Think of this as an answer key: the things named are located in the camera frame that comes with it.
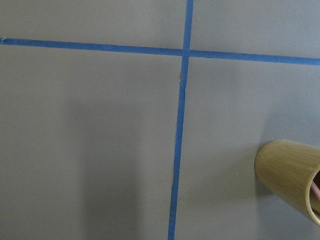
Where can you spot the pink chopstick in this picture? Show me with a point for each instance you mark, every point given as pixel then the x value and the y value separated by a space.
pixel 315 190

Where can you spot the bamboo wooden cup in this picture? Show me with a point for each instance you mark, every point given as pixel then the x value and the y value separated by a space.
pixel 287 169

